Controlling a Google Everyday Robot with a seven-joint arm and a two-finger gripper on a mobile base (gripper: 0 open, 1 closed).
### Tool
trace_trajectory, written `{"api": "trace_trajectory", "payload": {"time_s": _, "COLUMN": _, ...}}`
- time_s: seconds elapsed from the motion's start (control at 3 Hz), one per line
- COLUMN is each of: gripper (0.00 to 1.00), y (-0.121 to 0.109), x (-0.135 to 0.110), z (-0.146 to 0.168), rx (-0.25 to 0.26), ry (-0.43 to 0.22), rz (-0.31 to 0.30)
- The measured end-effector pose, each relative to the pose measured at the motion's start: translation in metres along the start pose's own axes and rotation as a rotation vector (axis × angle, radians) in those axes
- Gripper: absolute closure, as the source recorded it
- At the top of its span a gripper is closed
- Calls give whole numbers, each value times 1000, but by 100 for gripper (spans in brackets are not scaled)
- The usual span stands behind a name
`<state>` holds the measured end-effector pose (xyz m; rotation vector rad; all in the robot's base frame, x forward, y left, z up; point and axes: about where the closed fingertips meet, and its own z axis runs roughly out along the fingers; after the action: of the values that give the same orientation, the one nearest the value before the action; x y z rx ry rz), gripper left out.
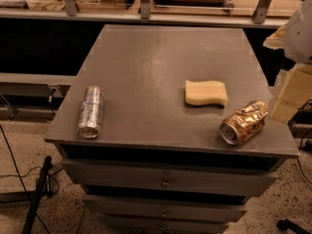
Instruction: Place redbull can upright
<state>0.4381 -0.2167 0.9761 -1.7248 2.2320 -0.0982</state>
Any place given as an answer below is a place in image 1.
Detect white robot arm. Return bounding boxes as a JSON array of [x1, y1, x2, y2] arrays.
[[284, 0, 312, 64]]

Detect black floor cable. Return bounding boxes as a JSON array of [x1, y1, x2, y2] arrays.
[[0, 124, 53, 234]]

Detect grey metal shelf rail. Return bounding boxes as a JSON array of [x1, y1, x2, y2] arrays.
[[0, 8, 288, 28]]

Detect black tripod leg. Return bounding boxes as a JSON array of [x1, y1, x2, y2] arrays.
[[22, 156, 52, 234]]

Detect top drawer knob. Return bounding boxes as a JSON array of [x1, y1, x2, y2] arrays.
[[161, 178, 172, 189]]

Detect silver redbull can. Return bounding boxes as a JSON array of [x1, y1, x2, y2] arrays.
[[77, 86, 103, 139]]

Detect grey drawer cabinet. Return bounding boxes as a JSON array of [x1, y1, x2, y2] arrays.
[[46, 25, 298, 234]]

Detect black stand foot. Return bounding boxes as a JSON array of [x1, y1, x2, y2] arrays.
[[277, 219, 311, 234]]

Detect yellow sponge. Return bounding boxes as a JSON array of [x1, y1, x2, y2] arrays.
[[185, 80, 228, 106]]

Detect crushed gold soda can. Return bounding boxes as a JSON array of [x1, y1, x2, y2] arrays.
[[219, 100, 267, 145]]

